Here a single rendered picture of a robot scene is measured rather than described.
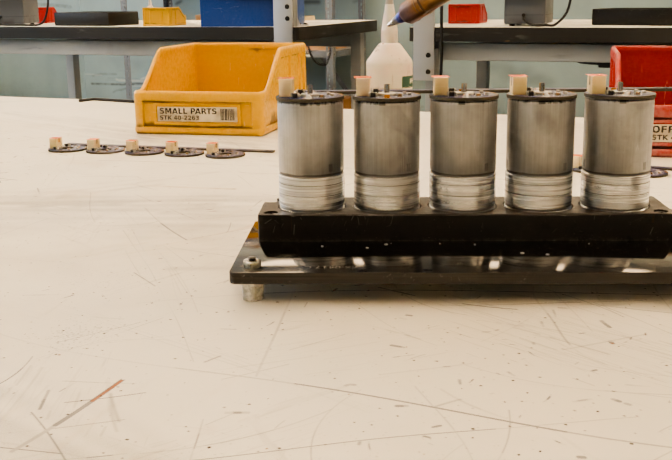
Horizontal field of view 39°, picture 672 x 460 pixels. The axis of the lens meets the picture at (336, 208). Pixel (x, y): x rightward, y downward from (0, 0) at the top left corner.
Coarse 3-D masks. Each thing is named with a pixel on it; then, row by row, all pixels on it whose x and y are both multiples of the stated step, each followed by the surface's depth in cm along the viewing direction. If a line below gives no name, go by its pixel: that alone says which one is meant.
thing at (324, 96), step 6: (300, 90) 35; (276, 96) 34; (294, 96) 34; (300, 96) 34; (318, 96) 34; (324, 96) 34; (330, 96) 34; (336, 96) 34; (342, 96) 34; (294, 102) 33; (300, 102) 33; (306, 102) 33; (312, 102) 33; (318, 102) 33
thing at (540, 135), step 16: (512, 112) 34; (528, 112) 33; (544, 112) 33; (560, 112) 33; (512, 128) 34; (528, 128) 33; (544, 128) 33; (560, 128) 33; (512, 144) 34; (528, 144) 33; (544, 144) 33; (560, 144) 33; (512, 160) 34; (528, 160) 34; (544, 160) 33; (560, 160) 34; (512, 176) 34; (528, 176) 34; (544, 176) 34; (560, 176) 34; (512, 192) 34; (528, 192) 34; (544, 192) 34; (560, 192) 34; (512, 208) 34; (528, 208) 34; (544, 208) 34; (560, 208) 34
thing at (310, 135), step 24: (312, 96) 34; (288, 120) 34; (312, 120) 33; (336, 120) 34; (288, 144) 34; (312, 144) 34; (336, 144) 34; (288, 168) 34; (312, 168) 34; (336, 168) 34; (288, 192) 34; (312, 192) 34; (336, 192) 34
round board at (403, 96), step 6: (372, 90) 35; (378, 90) 35; (354, 96) 34; (360, 96) 34; (366, 96) 34; (372, 96) 34; (378, 96) 34; (390, 96) 34; (396, 96) 34; (402, 96) 34; (408, 96) 34; (414, 96) 34; (420, 96) 34
